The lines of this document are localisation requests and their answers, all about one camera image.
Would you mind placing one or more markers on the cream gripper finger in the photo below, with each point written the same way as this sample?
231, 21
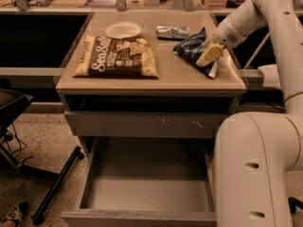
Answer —
210, 53

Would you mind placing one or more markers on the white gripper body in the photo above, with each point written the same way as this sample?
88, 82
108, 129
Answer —
225, 33

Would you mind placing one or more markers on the blue chip bag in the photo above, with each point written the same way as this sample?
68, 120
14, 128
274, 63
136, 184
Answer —
191, 49

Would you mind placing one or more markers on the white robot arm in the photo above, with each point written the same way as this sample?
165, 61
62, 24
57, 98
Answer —
252, 150

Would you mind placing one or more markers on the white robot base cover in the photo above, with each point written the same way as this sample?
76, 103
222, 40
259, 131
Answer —
270, 76

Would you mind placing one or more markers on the grey drawer cabinet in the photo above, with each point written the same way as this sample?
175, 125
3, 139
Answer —
180, 87

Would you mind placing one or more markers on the brown sea salt chip bag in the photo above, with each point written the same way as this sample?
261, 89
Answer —
109, 57

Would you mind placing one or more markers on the grey top drawer front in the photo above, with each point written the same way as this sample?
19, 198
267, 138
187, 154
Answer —
160, 125

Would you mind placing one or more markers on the open middle drawer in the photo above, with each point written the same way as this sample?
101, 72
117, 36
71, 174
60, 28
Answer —
146, 182

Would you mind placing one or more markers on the white rod with black tip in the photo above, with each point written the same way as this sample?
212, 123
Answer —
261, 44

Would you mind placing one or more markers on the silver foil snack wrapper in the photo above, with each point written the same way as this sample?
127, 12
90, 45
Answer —
172, 32

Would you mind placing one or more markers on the white paper plate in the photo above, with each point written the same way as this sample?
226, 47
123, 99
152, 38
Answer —
121, 30

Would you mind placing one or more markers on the black rolling stand base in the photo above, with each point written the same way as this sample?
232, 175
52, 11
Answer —
12, 104

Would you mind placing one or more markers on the patterned sneaker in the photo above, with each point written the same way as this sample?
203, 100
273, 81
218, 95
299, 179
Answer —
15, 215

